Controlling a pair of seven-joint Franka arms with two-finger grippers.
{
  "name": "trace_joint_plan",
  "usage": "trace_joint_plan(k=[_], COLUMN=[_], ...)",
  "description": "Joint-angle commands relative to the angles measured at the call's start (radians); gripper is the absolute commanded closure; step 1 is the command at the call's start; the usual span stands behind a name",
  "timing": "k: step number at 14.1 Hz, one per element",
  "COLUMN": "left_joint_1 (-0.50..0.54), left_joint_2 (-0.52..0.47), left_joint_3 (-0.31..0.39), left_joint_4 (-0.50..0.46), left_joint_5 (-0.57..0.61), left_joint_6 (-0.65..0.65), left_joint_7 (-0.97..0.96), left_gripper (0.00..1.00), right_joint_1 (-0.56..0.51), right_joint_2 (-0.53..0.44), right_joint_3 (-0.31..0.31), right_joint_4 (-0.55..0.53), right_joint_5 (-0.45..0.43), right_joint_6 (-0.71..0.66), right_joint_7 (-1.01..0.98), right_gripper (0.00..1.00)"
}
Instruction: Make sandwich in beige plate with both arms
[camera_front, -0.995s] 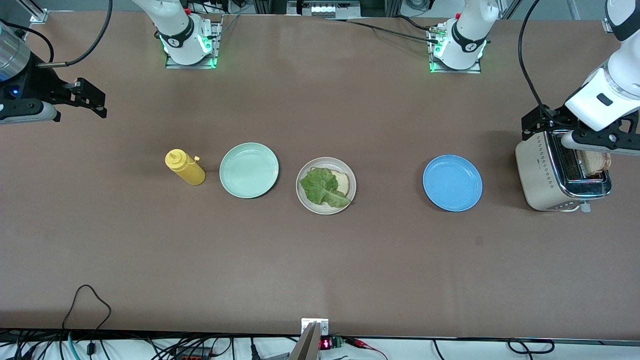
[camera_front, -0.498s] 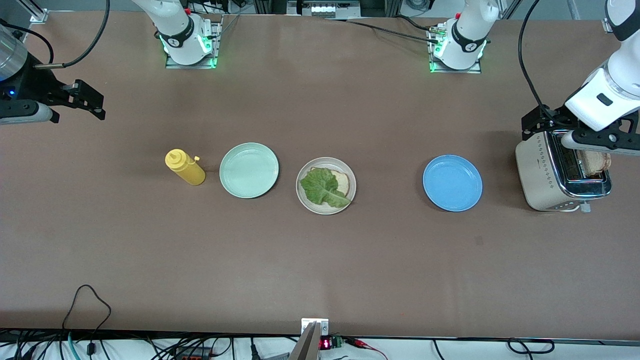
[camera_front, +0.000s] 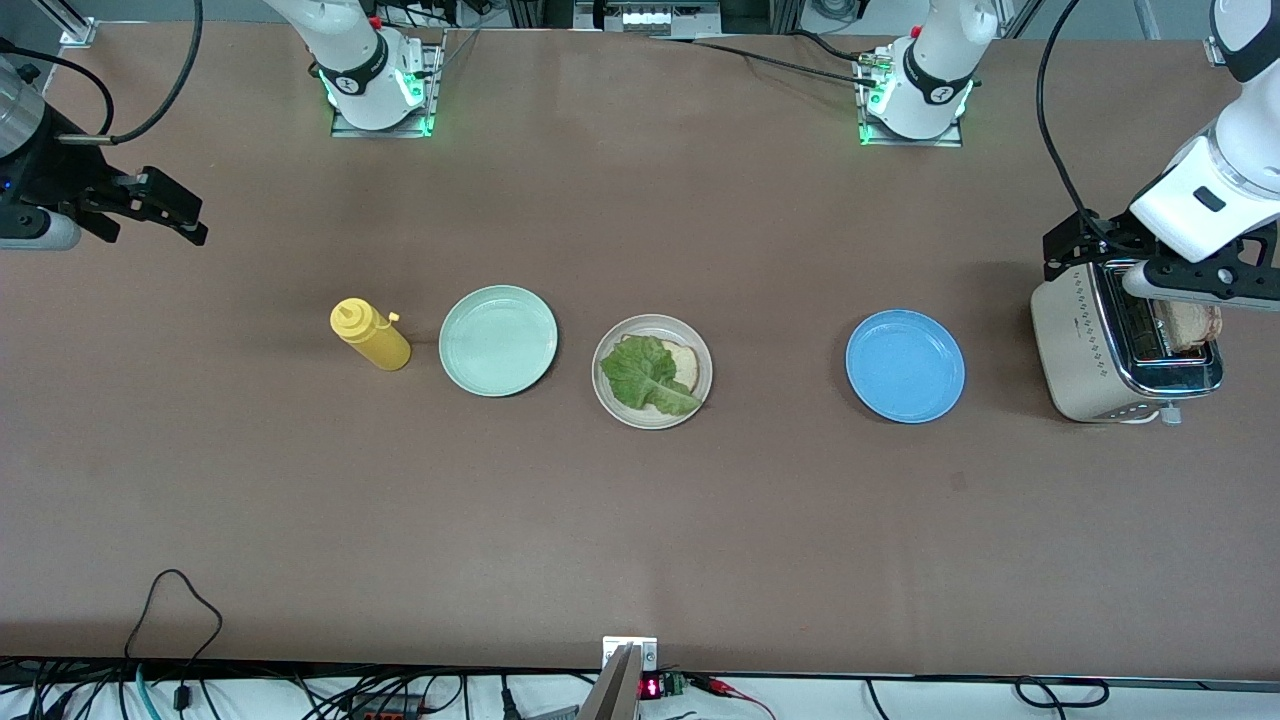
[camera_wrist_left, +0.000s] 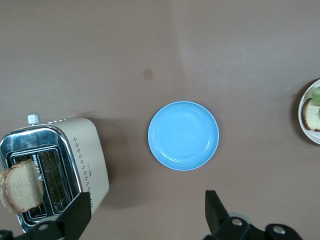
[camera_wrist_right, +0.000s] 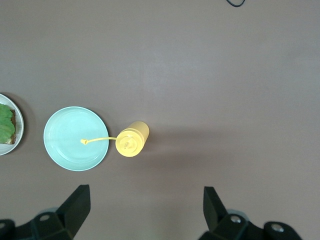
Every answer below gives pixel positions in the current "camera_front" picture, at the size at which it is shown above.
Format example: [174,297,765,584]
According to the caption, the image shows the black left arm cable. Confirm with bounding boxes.
[1034,0,1098,223]

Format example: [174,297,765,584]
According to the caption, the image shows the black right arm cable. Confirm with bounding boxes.
[0,0,204,146]

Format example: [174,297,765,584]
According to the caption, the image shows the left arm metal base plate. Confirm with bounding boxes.
[858,55,964,148]

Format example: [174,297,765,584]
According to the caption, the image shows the yellow squeeze bottle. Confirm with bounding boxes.
[330,297,413,373]

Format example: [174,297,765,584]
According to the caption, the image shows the beige plate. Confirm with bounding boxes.
[591,314,714,431]

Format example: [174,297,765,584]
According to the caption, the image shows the thin black looped cable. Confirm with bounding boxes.
[122,568,224,713]

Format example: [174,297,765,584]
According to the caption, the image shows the long black table cable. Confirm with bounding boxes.
[650,34,881,91]

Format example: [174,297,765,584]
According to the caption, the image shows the silver lit control box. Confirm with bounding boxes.
[575,0,721,39]

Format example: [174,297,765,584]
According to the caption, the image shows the beige chrome toaster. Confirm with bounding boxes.
[1030,258,1226,426]

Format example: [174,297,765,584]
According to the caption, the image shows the mint green plate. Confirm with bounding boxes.
[438,285,559,399]

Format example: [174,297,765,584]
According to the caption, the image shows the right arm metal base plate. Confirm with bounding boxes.
[330,30,446,139]

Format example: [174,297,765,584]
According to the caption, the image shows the green lettuce leaf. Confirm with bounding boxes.
[598,335,703,417]

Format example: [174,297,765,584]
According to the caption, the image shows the brown-crusted bread slice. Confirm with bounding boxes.
[1155,300,1223,353]
[665,342,701,399]

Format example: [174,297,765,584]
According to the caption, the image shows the silver corner bracket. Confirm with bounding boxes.
[35,0,98,46]

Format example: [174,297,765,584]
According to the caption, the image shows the blue plate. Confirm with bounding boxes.
[845,309,967,425]

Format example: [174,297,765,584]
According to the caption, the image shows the aluminium camera mount post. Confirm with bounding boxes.
[578,636,659,720]

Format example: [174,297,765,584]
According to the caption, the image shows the red clip wire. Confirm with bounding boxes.
[690,675,779,720]

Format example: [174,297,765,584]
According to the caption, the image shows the coiled black cable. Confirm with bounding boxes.
[1014,677,1111,710]

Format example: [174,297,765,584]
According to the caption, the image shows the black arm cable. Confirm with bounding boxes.
[0,0,204,146]
[1034,0,1098,223]

